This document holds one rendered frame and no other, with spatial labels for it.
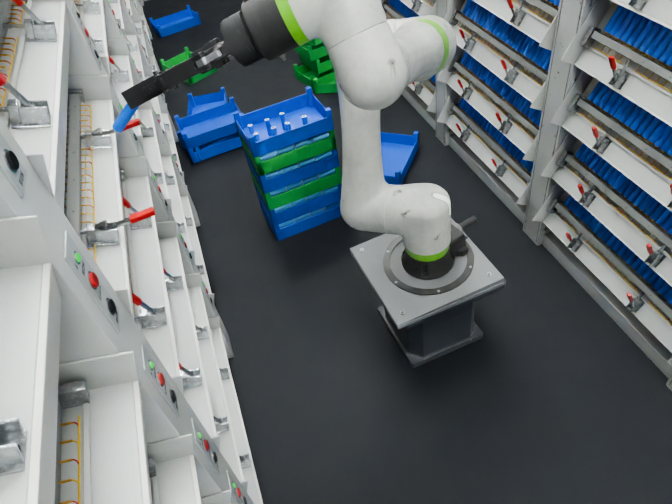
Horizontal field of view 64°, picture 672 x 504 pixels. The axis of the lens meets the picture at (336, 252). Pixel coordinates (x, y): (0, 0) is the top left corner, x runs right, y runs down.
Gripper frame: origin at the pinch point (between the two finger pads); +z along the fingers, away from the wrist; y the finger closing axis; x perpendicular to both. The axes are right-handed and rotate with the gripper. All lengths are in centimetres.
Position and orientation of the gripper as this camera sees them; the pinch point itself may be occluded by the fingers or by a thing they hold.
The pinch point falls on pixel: (146, 90)
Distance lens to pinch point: 96.8
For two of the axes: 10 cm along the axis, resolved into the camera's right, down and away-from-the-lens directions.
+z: -9.0, 3.5, 2.5
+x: 4.3, 8.0, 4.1
